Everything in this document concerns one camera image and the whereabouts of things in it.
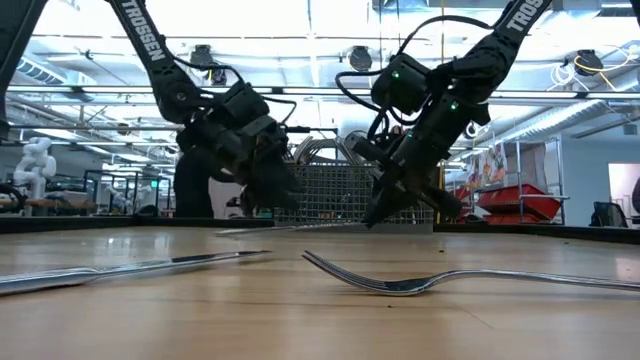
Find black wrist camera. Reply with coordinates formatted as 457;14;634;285
370;53;432;116
219;82;271;130

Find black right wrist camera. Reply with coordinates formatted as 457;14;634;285
370;53;432;116

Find black aluminium table frame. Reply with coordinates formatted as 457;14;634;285
0;213;640;245

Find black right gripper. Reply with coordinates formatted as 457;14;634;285
344;94;494;230

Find black office chair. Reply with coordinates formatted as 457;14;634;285
589;201;629;229

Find colourful hanging bags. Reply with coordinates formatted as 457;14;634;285
467;142;507;191

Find black overhead bar stand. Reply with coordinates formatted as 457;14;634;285
284;125;340;136

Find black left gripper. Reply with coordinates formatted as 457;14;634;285
173;112;305;219

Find black workstation frame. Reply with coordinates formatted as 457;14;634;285
83;169;174;217

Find grey metal shelf rack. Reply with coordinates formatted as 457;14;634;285
449;139;570;226

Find pink cover cloth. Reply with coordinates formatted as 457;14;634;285
208;174;245;220

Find silver fork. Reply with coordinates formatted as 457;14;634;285
215;222;369;236
294;137;336;166
302;249;640;298

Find red plastic storage bin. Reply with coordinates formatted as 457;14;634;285
477;183;563;216
482;213;551;226
452;187;474;224

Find white round column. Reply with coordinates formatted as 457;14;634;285
339;103;377;146

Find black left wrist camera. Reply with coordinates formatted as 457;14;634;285
219;82;271;130

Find grey mesh silverware basket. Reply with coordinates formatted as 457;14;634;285
273;137;435;234

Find silver ventilation duct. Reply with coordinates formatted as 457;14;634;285
499;97;640;146

